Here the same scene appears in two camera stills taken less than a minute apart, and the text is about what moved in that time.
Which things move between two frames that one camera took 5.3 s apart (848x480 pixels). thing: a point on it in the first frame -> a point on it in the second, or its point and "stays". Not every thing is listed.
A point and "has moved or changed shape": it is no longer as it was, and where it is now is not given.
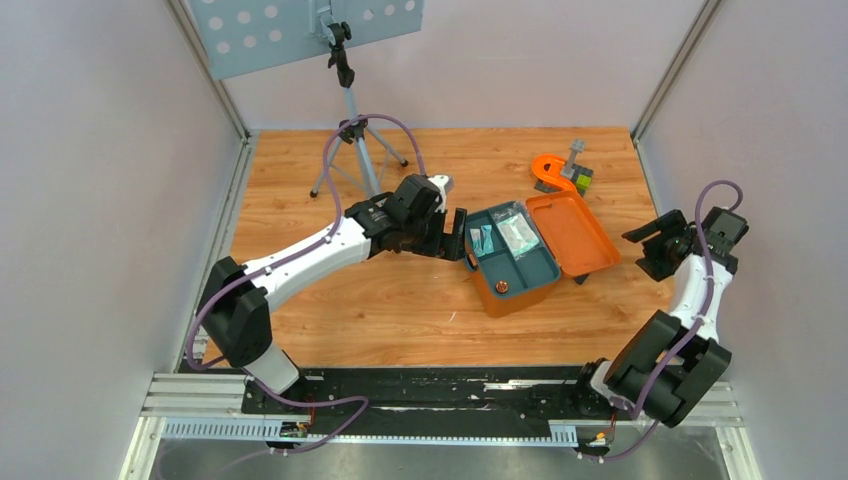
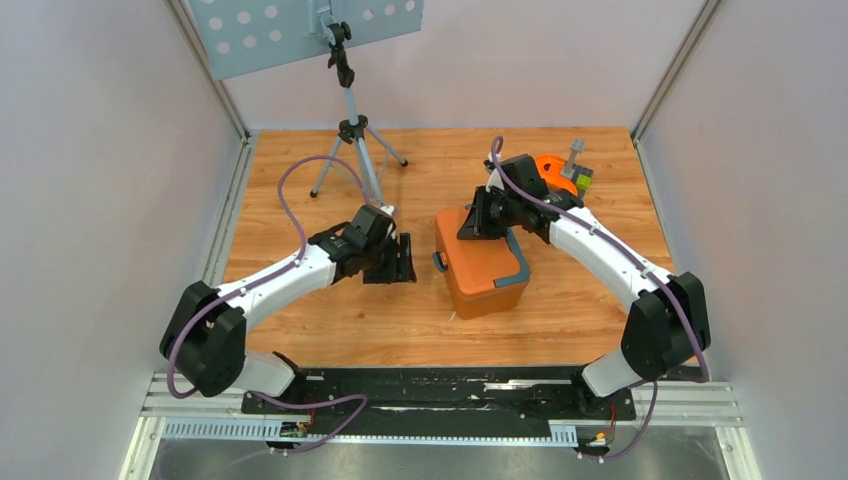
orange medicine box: x=577 y=239 has moved or changed shape
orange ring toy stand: x=556 y=175 stays
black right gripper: x=671 y=221 -> x=473 y=227
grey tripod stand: x=352 y=128 stays
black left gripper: x=446 y=246 -> x=405 y=272
